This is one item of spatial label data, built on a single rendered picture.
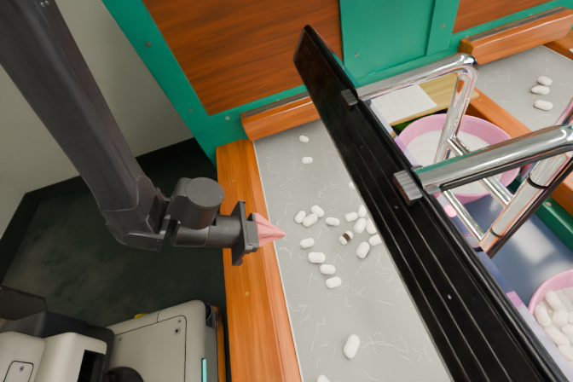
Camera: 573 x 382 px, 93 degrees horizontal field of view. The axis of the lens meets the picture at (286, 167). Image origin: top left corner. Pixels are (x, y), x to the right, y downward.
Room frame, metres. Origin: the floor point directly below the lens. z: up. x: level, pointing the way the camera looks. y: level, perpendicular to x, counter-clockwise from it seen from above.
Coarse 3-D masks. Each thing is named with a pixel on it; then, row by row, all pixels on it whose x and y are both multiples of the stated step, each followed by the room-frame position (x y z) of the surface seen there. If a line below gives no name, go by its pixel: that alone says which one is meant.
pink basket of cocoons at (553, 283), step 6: (570, 270) 0.06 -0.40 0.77; (552, 276) 0.06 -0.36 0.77; (558, 276) 0.05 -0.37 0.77; (564, 276) 0.05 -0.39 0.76; (570, 276) 0.05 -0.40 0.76; (546, 282) 0.05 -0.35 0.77; (552, 282) 0.05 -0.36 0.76; (558, 282) 0.05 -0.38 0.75; (564, 282) 0.05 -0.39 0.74; (570, 282) 0.04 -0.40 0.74; (540, 288) 0.05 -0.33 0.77; (546, 288) 0.05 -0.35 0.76; (552, 288) 0.04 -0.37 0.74; (558, 288) 0.04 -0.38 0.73; (534, 294) 0.04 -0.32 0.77; (540, 294) 0.04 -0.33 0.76; (534, 300) 0.04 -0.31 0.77; (540, 300) 0.03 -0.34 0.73; (534, 306) 0.03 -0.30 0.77
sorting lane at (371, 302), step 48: (288, 144) 0.61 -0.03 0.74; (288, 192) 0.44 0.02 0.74; (336, 192) 0.39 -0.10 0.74; (288, 240) 0.30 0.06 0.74; (336, 240) 0.26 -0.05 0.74; (288, 288) 0.20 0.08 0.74; (336, 288) 0.17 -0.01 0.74; (384, 288) 0.14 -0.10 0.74; (336, 336) 0.09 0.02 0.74; (384, 336) 0.06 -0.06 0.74
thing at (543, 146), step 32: (448, 64) 0.26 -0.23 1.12; (352, 96) 0.27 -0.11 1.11; (448, 128) 0.27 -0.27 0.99; (544, 128) 0.13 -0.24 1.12; (448, 160) 0.13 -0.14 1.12; (480, 160) 0.12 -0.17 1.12; (512, 160) 0.11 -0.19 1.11; (544, 160) 0.12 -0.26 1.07; (416, 192) 0.12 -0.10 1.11; (448, 192) 0.23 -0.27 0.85; (544, 192) 0.11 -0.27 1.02; (512, 224) 0.11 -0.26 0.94
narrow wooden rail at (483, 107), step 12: (456, 72) 0.63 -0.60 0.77; (480, 96) 0.50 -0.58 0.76; (444, 108) 0.58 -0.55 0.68; (468, 108) 0.49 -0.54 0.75; (480, 108) 0.46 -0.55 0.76; (492, 108) 0.45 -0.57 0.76; (492, 120) 0.41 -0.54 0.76; (504, 120) 0.40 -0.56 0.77; (516, 120) 0.39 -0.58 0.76; (468, 132) 0.46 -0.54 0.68; (492, 132) 0.39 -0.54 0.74; (516, 132) 0.35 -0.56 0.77; (528, 132) 0.34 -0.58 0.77; (564, 180) 0.20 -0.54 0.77; (564, 192) 0.19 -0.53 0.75; (564, 204) 0.17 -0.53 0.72
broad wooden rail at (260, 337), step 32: (224, 160) 0.62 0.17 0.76; (256, 160) 0.59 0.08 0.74; (224, 192) 0.50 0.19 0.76; (256, 192) 0.46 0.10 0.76; (224, 256) 0.31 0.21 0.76; (256, 256) 0.28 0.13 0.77; (256, 288) 0.21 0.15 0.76; (256, 320) 0.16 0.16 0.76; (288, 320) 0.14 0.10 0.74; (256, 352) 0.10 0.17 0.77; (288, 352) 0.09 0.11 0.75
